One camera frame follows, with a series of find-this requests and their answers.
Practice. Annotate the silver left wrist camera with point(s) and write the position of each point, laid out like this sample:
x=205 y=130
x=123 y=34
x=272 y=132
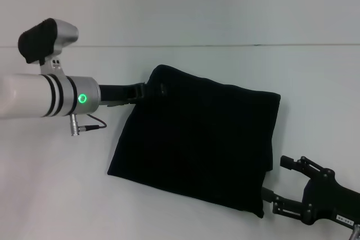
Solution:
x=45 y=41

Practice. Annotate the black shirt with FREE print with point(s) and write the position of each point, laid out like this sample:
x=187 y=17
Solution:
x=197 y=138

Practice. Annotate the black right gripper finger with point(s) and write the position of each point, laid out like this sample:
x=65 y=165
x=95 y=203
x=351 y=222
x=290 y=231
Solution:
x=298 y=164
x=281 y=203

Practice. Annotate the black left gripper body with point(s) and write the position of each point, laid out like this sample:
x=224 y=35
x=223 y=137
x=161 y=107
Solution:
x=112 y=94

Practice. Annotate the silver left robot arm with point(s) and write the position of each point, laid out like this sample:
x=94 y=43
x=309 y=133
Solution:
x=47 y=96

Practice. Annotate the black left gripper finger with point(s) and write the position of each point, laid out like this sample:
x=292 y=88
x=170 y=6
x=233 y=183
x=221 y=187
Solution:
x=137 y=92

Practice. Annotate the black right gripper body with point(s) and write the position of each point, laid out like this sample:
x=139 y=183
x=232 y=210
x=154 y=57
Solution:
x=334 y=198

